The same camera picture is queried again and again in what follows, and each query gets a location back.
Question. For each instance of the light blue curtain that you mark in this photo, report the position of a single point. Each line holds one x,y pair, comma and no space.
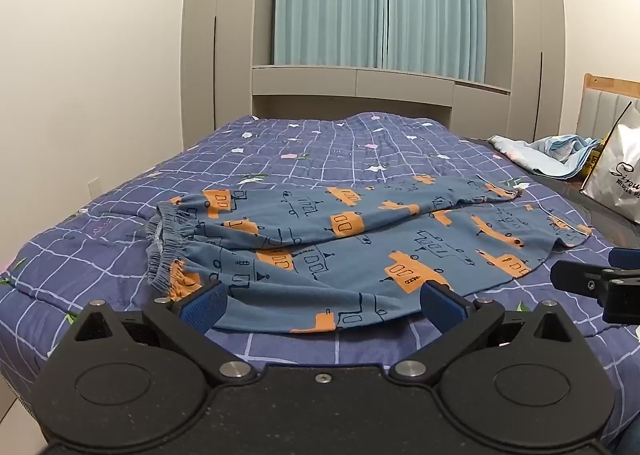
380,0

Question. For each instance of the purple checked floral blanket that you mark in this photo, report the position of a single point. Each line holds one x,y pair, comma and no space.
125,215

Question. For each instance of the yellow box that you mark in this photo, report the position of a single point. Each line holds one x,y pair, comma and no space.
595,160

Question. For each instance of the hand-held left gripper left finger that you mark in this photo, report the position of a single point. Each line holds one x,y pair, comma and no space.
206,306

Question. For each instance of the white shopping bag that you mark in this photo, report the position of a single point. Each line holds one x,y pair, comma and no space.
622,175

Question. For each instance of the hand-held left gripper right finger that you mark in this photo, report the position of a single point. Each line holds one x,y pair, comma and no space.
441,307

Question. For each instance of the white wall socket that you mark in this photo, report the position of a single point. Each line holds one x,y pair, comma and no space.
93,183

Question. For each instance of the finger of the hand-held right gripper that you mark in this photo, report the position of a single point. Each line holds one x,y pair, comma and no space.
580,276
627,258

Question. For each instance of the padded grey wooden headboard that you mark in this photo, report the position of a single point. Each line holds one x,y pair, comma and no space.
602,102

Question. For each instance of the light blue crumpled blanket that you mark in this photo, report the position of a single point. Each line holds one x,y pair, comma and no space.
545,151

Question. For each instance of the tall grey wardrobe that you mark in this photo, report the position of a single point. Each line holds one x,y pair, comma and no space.
220,35
537,45

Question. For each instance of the blue pants with orange print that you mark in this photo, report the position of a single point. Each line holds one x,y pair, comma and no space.
320,280

